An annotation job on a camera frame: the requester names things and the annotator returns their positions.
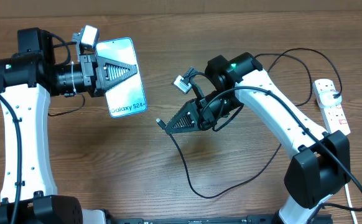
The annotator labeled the black USB charging cable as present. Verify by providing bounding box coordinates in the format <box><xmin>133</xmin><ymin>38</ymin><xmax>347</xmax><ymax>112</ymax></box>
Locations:
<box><xmin>155</xmin><ymin>47</ymin><xmax>343</xmax><ymax>200</ymax></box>

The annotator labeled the blue Galaxy smartphone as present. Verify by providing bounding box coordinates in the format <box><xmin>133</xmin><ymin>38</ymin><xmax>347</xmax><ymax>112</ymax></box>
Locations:
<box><xmin>96</xmin><ymin>37</ymin><xmax>147</xmax><ymax>118</ymax></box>

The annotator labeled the white power strip cord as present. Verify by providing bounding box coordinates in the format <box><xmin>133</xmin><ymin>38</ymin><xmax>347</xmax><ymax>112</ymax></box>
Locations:
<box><xmin>344</xmin><ymin>183</ymin><xmax>359</xmax><ymax>224</ymax></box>

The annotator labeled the white charger plug adapter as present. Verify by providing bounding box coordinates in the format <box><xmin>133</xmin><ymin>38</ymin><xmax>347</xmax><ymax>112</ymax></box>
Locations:
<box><xmin>317</xmin><ymin>91</ymin><xmax>342</xmax><ymax>108</ymax></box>

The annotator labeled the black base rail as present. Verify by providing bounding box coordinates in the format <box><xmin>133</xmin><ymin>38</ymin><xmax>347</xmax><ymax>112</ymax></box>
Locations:
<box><xmin>106</xmin><ymin>213</ymin><xmax>334</xmax><ymax>224</ymax></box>

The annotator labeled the white power strip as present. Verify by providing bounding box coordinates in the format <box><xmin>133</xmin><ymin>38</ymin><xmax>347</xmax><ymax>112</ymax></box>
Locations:
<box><xmin>313</xmin><ymin>79</ymin><xmax>351</xmax><ymax>136</ymax></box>

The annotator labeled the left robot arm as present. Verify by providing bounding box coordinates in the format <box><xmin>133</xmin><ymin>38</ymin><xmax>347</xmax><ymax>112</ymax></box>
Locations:
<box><xmin>0</xmin><ymin>26</ymin><xmax>147</xmax><ymax>223</ymax></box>

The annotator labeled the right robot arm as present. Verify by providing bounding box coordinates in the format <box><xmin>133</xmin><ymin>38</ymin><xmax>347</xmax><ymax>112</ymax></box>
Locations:
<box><xmin>160</xmin><ymin>53</ymin><xmax>351</xmax><ymax>223</ymax></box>

